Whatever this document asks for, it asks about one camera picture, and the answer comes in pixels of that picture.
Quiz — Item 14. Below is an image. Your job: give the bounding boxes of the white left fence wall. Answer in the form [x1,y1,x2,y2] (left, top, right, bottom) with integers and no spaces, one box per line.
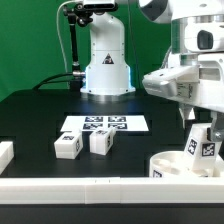
[0,141,14,175]

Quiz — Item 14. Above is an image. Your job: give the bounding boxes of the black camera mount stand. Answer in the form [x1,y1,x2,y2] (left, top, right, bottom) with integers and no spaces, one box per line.
[63,3,93,91]

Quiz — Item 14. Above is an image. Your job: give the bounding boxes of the white overhead camera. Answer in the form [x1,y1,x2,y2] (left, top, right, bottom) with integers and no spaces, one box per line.
[83,0,116,10]

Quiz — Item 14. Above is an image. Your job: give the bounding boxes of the white tag sheet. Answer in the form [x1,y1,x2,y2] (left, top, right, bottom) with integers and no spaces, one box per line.
[61,115,149,132]

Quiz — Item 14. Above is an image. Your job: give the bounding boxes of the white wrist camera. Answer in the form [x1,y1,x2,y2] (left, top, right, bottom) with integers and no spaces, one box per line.
[184,23,224,53]

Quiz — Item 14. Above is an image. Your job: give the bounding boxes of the white cable on stand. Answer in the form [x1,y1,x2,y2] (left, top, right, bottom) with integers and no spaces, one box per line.
[55,0,77,64]

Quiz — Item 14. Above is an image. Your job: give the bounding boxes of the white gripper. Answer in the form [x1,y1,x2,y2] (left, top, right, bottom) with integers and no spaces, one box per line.
[142,53,224,144]

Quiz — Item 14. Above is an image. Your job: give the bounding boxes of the black cables on table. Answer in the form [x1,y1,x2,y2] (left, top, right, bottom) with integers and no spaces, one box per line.
[32,72,76,90]

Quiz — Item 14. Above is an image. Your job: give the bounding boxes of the white front fence wall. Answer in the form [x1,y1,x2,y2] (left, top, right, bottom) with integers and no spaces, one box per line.
[0,178,224,204]

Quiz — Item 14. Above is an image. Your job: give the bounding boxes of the white fence wall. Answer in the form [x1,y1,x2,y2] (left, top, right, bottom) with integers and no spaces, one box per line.
[0,178,224,204]
[0,141,14,175]

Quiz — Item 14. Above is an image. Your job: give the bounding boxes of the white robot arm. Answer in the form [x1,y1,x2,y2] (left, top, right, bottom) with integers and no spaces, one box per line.
[83,0,224,142]

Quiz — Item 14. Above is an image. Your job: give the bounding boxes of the white round stool seat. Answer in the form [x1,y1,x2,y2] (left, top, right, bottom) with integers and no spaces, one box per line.
[149,151,224,178]

